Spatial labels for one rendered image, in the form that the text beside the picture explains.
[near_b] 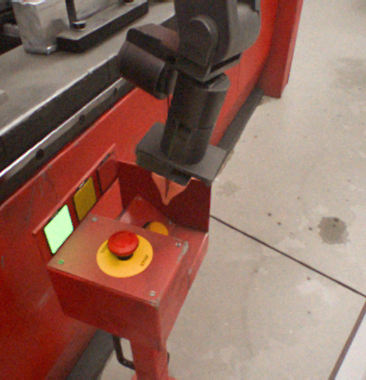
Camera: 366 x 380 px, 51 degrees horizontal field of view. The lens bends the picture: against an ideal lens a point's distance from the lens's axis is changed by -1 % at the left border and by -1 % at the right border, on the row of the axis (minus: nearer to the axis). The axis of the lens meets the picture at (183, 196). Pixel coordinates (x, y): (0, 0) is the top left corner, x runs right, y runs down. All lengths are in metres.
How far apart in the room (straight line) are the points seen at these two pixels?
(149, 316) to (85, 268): 0.10
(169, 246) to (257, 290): 0.95
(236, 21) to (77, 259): 0.34
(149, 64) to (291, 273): 1.19
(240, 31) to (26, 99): 0.41
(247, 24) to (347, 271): 1.29
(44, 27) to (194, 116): 0.48
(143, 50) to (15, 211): 0.35
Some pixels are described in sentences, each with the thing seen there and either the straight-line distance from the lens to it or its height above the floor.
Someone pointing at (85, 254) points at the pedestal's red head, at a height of 0.78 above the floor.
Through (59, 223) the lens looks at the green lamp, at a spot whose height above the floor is 0.82.
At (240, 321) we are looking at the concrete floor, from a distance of 1.37.
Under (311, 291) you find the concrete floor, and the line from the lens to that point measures 1.49.
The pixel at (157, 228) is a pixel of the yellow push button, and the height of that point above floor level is 0.73.
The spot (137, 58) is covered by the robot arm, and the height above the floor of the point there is 1.00.
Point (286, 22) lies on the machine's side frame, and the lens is 2.44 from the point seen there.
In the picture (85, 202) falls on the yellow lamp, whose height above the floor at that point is 0.81.
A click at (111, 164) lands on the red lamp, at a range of 0.59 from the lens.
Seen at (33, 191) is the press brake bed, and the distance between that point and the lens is 0.69.
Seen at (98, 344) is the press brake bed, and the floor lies 0.05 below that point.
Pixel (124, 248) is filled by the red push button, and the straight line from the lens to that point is 0.48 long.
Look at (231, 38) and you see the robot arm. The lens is 0.37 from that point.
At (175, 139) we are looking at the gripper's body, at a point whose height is 0.92.
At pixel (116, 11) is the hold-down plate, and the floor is 0.91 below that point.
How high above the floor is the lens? 1.17
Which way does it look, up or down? 42 degrees down
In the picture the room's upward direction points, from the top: straight up
